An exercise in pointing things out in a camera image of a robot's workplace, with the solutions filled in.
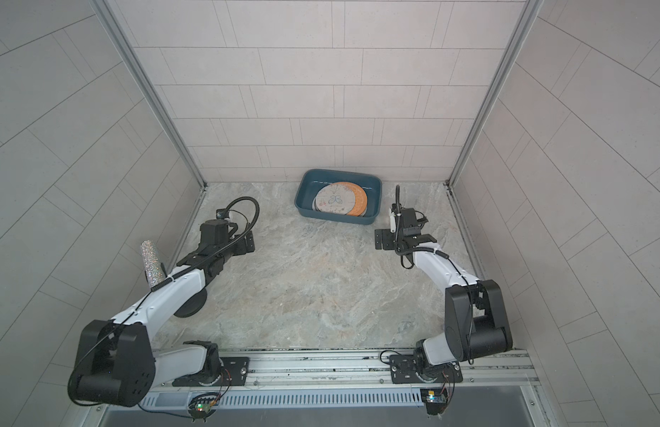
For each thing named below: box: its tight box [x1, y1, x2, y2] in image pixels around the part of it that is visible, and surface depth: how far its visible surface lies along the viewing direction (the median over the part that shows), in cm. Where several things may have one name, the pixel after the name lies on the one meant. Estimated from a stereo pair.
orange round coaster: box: [330, 181, 368, 218], surface depth 110 cm
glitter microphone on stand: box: [140, 239, 168, 288], surface depth 70 cm
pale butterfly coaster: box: [314, 183, 356, 215], surface depth 110 cm
